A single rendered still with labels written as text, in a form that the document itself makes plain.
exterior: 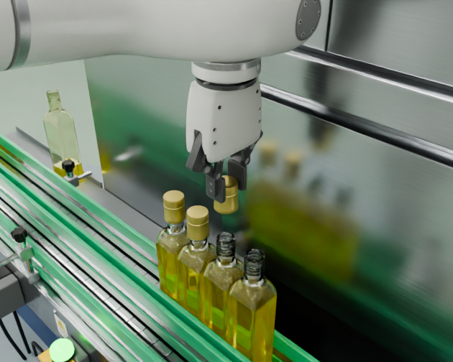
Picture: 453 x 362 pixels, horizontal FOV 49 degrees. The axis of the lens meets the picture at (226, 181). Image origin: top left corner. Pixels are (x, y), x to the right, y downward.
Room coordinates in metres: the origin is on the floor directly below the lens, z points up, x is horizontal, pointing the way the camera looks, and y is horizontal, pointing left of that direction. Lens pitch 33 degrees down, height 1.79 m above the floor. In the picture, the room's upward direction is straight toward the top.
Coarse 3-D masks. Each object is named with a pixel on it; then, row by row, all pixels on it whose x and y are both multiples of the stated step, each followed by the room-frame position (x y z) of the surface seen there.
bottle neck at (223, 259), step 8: (224, 232) 0.59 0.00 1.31; (216, 240) 0.58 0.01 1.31; (224, 240) 0.59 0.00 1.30; (232, 240) 0.57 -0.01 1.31; (216, 248) 0.58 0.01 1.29; (224, 248) 0.57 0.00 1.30; (232, 248) 0.57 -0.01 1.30; (216, 256) 0.58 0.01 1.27; (224, 256) 0.57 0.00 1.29; (232, 256) 0.57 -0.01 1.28; (224, 264) 0.57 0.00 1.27; (232, 264) 0.57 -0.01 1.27
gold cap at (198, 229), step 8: (192, 208) 0.63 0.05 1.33; (200, 208) 0.63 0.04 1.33; (192, 216) 0.61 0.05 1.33; (200, 216) 0.61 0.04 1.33; (208, 216) 0.62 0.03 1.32; (192, 224) 0.60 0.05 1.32; (200, 224) 0.60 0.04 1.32; (208, 224) 0.61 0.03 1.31; (192, 232) 0.60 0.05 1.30; (200, 232) 0.60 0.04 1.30; (208, 232) 0.61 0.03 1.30; (200, 240) 0.60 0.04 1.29
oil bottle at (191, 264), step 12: (180, 252) 0.62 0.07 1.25; (192, 252) 0.61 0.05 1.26; (204, 252) 0.61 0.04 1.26; (180, 264) 0.61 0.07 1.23; (192, 264) 0.59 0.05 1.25; (204, 264) 0.59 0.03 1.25; (180, 276) 0.61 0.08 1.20; (192, 276) 0.59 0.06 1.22; (180, 288) 0.61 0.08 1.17; (192, 288) 0.59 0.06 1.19; (180, 300) 0.61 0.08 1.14; (192, 300) 0.59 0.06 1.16; (192, 312) 0.59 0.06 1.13; (204, 324) 0.59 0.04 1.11
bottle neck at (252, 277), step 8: (248, 256) 0.55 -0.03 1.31; (256, 256) 0.55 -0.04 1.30; (264, 256) 0.54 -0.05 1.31; (248, 264) 0.53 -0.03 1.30; (256, 264) 0.53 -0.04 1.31; (264, 264) 0.54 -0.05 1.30; (248, 272) 0.53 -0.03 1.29; (256, 272) 0.53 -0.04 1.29; (248, 280) 0.53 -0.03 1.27; (256, 280) 0.53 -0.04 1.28
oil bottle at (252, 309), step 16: (240, 288) 0.53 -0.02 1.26; (256, 288) 0.53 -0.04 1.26; (272, 288) 0.53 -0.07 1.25; (240, 304) 0.52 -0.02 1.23; (256, 304) 0.51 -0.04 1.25; (272, 304) 0.53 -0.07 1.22; (240, 320) 0.52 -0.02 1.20; (256, 320) 0.51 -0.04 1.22; (272, 320) 0.53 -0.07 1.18; (240, 336) 0.52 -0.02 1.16; (256, 336) 0.51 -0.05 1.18; (272, 336) 0.53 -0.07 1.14; (240, 352) 0.52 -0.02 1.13; (256, 352) 0.51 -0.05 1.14; (272, 352) 0.54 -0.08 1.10
